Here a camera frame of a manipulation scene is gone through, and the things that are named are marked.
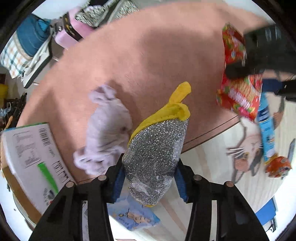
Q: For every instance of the open cardboard box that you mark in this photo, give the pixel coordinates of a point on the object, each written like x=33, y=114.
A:
x=33, y=167

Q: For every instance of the lilac soft cloth toy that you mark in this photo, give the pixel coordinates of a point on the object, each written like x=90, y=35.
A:
x=107, y=133

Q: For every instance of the blue folded blanket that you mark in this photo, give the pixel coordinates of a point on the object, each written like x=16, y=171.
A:
x=32, y=33

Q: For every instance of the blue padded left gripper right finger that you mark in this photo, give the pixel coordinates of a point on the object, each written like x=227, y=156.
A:
x=180, y=181

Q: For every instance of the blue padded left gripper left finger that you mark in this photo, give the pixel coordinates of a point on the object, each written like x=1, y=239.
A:
x=117, y=180

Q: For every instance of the patterned black white bag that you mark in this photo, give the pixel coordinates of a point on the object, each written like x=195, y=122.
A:
x=98, y=13

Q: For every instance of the blue tube snack pack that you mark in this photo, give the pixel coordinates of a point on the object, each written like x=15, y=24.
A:
x=266, y=126

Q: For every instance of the silver scrubber with yellow trim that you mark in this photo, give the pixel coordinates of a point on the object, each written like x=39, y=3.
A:
x=155, y=147

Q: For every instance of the plaid folded quilt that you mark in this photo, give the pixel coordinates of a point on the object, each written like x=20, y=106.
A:
x=14, y=58

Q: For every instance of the red snack packet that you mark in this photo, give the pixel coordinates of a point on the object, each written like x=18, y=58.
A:
x=242, y=94

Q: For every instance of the blue cartoon tissue pack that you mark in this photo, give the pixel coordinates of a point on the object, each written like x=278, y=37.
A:
x=131, y=214

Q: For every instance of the pink suitcase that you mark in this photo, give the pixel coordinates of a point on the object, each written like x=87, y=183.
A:
x=69, y=31

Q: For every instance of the orange snack packet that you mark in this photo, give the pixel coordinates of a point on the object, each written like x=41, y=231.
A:
x=278, y=167

